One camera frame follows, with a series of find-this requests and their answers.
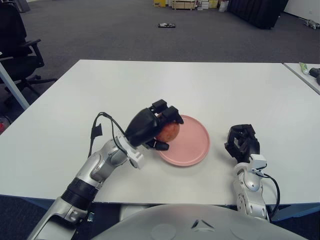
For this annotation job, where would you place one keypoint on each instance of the black curtain partition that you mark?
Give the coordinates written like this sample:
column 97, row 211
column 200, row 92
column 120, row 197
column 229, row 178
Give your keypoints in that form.
column 258, row 12

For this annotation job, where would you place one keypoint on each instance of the wooden crate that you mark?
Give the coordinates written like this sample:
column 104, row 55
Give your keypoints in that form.
column 183, row 5

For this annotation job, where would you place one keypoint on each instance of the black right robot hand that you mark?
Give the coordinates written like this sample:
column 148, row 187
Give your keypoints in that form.
column 253, row 147

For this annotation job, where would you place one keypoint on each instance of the green-white tube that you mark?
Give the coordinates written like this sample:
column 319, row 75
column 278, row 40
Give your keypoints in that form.
column 304, row 68

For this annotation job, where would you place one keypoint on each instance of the grey cabinet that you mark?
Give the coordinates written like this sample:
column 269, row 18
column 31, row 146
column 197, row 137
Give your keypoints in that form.
column 24, row 5

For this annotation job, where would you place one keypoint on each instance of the white neighbouring table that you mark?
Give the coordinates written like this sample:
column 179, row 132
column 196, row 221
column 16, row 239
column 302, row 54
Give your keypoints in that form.
column 297, row 75

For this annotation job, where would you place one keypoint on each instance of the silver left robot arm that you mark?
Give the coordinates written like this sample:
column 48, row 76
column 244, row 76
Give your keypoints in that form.
column 100, row 167

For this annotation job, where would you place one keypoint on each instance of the stacked white boxes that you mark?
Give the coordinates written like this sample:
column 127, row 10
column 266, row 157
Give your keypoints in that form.
column 203, row 4

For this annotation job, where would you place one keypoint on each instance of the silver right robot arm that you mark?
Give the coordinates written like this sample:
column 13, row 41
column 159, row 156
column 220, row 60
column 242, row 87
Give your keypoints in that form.
column 251, row 186

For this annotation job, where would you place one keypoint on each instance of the black flat floor object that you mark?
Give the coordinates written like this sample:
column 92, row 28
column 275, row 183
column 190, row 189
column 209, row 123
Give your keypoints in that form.
column 167, row 25

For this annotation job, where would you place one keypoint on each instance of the grey robot torso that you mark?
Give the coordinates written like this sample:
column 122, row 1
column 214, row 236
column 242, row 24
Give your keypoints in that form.
column 175, row 225

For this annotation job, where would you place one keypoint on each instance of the dark grey power tool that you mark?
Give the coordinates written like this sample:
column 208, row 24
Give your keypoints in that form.
column 315, row 72

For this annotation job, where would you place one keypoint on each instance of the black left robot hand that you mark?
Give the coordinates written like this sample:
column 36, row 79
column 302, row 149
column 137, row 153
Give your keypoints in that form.
column 142, row 127

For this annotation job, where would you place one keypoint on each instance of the white plastic bag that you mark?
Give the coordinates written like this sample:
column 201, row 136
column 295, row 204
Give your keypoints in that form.
column 223, row 6

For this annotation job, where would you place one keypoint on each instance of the yellow cardboard box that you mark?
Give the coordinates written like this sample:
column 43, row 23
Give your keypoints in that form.
column 214, row 3
column 160, row 2

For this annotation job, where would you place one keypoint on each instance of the red-yellow apple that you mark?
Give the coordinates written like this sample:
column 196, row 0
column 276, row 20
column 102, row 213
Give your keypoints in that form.
column 171, row 132

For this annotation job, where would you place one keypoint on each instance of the pink round plate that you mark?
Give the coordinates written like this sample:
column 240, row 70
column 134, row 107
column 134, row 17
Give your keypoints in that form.
column 192, row 145

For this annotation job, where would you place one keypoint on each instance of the grey slanted desk leg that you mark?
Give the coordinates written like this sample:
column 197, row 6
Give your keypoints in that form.
column 12, row 85

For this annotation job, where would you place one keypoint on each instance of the blue-grey table frame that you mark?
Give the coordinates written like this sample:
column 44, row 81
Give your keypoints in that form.
column 295, row 211

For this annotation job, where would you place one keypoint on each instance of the black office chair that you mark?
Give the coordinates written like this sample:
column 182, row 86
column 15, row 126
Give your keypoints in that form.
column 15, row 62

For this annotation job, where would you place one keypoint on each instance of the red object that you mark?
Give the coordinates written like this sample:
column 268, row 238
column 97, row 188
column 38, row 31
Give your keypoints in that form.
column 2, row 126

